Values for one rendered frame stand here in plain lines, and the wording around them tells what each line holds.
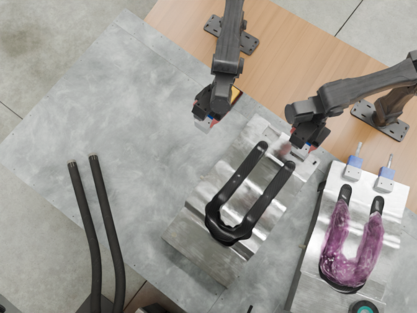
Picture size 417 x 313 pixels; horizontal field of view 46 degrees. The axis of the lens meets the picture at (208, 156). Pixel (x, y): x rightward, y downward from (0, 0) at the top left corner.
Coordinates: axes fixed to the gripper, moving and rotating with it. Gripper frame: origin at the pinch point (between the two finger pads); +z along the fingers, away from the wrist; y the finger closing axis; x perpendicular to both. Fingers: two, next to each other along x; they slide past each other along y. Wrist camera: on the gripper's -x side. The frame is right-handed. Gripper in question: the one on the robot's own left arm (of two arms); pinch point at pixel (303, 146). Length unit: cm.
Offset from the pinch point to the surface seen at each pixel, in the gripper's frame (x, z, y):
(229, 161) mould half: -14.2, 9.4, -16.2
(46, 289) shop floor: -62, 114, -67
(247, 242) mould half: -31.4, 13.4, 4.1
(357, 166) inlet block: 11.0, 6.6, 16.5
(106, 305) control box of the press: -50, 112, -40
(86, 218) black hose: -54, 22, -40
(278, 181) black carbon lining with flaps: -9.0, 10.2, -0.4
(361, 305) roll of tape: -24.4, 14.9, 40.1
